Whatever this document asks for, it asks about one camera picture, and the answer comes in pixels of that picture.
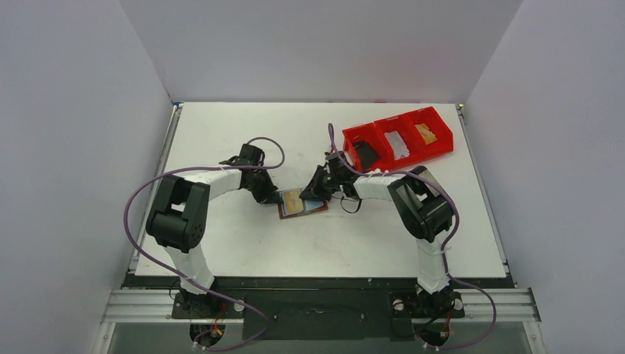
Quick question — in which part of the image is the red right bin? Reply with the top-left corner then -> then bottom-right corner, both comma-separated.
403,106 -> 454,162

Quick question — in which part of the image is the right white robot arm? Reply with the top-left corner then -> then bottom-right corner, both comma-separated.
300,152 -> 459,315

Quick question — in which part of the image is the brown leather card holder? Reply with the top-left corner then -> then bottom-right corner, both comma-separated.
278,188 -> 328,220

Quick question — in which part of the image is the purple cable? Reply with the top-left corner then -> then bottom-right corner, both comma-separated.
327,122 -> 497,352
122,136 -> 287,353

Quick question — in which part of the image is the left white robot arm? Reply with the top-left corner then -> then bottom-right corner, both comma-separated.
146,143 -> 283,317

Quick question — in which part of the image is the red middle bin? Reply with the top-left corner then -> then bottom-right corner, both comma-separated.
374,116 -> 425,168

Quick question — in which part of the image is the gold card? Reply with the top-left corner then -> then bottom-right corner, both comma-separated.
415,123 -> 438,145
282,189 -> 305,216

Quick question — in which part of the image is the black cable loop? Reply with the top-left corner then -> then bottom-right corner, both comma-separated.
339,192 -> 363,215

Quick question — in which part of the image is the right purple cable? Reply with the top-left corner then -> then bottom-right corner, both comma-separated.
327,122 -> 497,352

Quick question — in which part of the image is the red bin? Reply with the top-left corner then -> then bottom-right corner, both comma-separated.
403,106 -> 454,162
342,122 -> 391,172
374,116 -> 425,168

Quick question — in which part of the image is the aluminium rail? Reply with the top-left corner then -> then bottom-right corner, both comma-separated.
102,288 -> 540,324

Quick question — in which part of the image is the gold card in bin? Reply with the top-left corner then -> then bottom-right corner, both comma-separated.
415,123 -> 438,145

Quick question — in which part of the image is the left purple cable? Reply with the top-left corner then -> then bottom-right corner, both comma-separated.
122,136 -> 287,353

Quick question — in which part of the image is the black VIP card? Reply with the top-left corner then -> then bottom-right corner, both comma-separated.
353,141 -> 380,171

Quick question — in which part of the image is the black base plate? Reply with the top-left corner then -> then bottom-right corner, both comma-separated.
105,277 -> 514,347

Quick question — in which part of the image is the red left bin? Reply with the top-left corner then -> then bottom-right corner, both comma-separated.
342,122 -> 391,172

